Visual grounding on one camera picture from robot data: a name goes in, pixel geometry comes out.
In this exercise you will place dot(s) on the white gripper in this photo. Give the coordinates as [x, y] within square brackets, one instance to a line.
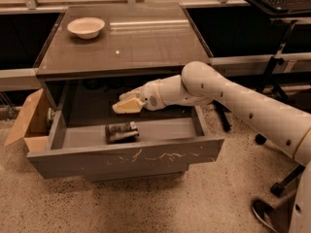
[150, 96]

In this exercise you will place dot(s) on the dark rxbar chocolate wrapper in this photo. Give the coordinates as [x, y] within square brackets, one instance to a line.
[118, 132]

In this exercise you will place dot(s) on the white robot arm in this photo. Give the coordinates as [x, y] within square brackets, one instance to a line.
[287, 127]

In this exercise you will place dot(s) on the open grey top drawer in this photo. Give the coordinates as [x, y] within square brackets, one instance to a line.
[169, 140]

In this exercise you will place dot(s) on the grey cabinet with glossy top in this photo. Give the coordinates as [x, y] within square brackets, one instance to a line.
[155, 39]

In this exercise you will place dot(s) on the white paper bowl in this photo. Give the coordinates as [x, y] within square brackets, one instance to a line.
[86, 27]

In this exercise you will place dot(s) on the open cardboard box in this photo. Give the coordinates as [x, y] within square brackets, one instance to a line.
[31, 122]

